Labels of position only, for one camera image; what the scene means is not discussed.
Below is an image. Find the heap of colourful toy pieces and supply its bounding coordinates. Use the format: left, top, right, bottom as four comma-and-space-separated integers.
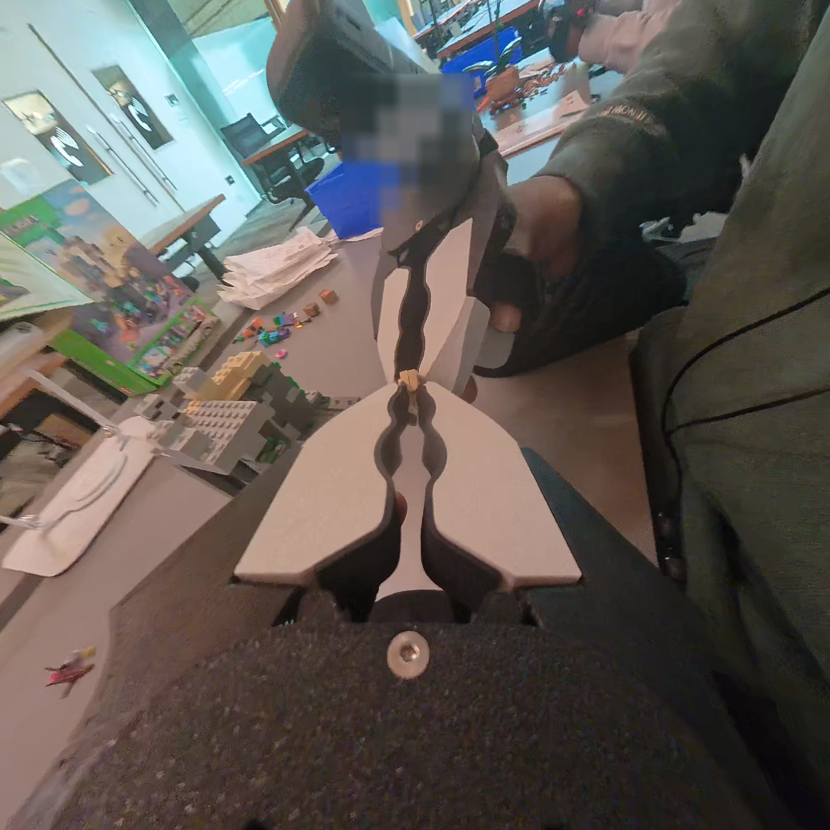
232, 311, 307, 349

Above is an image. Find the tan toy brick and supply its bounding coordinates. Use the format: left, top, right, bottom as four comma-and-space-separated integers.
398, 367, 424, 427

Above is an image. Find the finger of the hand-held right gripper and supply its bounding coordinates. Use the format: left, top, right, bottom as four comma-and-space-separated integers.
417, 217, 492, 394
373, 266, 414, 388

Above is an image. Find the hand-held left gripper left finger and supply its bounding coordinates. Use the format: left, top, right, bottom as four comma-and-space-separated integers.
232, 383, 416, 625

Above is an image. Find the blue plastic bin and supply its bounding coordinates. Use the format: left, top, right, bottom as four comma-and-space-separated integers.
305, 161, 390, 242

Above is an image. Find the wood-edged side table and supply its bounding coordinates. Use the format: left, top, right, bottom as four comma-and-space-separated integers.
139, 193, 228, 281

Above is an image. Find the black quilted wrist pad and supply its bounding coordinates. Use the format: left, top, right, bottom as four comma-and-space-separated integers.
473, 249, 690, 378

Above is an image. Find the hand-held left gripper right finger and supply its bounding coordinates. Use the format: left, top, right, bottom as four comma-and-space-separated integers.
418, 383, 583, 623

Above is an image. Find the white paper bag pile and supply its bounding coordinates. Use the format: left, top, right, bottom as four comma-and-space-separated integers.
217, 227, 339, 311

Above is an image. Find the grey desk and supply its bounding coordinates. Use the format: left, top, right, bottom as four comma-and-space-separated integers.
0, 214, 662, 830

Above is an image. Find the toy brick building model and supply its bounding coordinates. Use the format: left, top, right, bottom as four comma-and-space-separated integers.
130, 350, 363, 482

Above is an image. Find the black cord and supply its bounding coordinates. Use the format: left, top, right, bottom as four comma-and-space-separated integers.
651, 285, 830, 584

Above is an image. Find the person's green sweatshirt torso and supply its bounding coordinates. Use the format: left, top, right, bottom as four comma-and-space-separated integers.
632, 39, 830, 830

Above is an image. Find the white rounded board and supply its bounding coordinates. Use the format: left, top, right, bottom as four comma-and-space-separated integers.
0, 415, 158, 578

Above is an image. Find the black meeting chair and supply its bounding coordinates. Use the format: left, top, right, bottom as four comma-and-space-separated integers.
220, 113, 325, 205

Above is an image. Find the person's right forearm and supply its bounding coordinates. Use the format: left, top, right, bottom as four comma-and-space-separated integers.
535, 0, 830, 260

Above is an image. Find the person's right hand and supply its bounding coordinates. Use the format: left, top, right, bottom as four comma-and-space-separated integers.
486, 174, 584, 333

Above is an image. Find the brown potted plant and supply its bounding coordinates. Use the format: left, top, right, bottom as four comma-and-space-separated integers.
463, 19, 525, 111

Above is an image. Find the wood-edged meeting table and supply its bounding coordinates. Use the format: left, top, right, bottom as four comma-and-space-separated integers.
240, 126, 319, 171

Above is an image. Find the green toy set box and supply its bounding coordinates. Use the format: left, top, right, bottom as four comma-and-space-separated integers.
0, 180, 221, 398

